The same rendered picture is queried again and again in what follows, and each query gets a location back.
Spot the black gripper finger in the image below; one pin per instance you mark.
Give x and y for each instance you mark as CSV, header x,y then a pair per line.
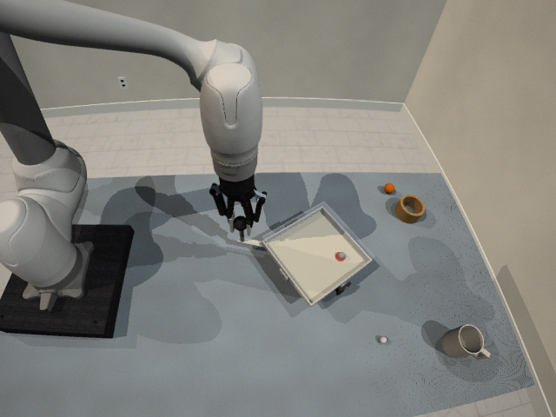
x,y
220,204
247,207

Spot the grey mug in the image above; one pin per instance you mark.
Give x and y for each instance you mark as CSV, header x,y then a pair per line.
x,y
471,339

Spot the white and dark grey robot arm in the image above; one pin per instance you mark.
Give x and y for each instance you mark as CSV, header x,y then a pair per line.
x,y
36,234

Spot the brown tape roll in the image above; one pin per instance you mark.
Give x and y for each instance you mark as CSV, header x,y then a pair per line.
x,y
414,202

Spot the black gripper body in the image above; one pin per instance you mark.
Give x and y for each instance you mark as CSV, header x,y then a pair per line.
x,y
238,188

